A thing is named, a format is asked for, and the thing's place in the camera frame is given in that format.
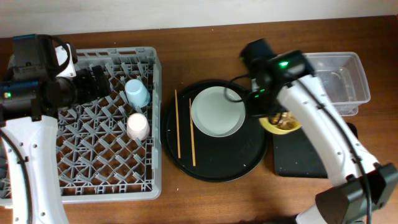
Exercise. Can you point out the round black tray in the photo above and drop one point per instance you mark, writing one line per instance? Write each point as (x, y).
(217, 159)

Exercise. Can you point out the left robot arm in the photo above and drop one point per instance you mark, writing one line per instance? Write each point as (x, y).
(41, 82)

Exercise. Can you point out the yellow bowl with food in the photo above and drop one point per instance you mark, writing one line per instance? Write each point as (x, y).
(281, 123)

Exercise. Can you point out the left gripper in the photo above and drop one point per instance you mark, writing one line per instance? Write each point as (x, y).
(94, 83)

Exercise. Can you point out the black rectangular tray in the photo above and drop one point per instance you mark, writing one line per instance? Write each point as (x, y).
(294, 156)

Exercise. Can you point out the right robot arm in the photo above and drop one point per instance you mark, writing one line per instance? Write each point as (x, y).
(288, 83)

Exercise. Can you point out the wooden chopstick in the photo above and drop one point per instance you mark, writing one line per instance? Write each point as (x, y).
(177, 124)
(192, 134)

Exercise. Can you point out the grey plate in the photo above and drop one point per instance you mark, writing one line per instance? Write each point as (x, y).
(218, 111)

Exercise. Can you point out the blue cup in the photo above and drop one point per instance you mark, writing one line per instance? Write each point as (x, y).
(137, 94)

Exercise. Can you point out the pink cup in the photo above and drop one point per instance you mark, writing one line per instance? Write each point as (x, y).
(137, 127)

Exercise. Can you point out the grey dishwasher rack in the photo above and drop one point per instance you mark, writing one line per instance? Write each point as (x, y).
(97, 161)

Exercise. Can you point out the clear plastic bin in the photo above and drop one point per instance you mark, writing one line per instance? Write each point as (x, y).
(343, 78)

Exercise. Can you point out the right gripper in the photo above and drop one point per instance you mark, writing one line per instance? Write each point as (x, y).
(259, 107)

